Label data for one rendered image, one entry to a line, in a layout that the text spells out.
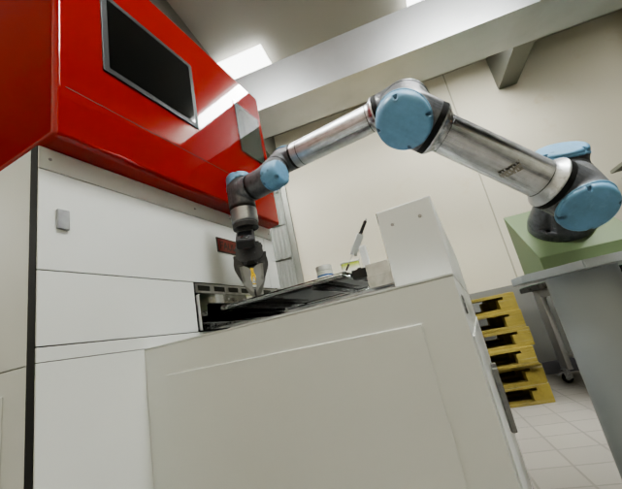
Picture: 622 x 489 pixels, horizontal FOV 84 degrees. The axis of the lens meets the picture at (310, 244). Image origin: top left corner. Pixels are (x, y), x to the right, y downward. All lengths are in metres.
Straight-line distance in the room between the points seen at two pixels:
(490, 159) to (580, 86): 4.29
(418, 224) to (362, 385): 0.27
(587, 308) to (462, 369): 0.59
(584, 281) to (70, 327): 1.11
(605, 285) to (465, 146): 0.49
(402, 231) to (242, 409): 0.41
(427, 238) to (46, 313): 0.65
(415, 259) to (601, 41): 4.99
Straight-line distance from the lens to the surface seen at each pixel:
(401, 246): 0.60
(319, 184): 4.51
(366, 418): 0.57
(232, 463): 0.71
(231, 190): 1.00
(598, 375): 1.10
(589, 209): 0.90
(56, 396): 0.73
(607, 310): 1.07
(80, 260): 0.79
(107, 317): 0.79
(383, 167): 4.43
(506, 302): 3.15
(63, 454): 0.75
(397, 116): 0.77
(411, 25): 2.95
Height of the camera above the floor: 0.77
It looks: 15 degrees up
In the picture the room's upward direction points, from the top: 12 degrees counter-clockwise
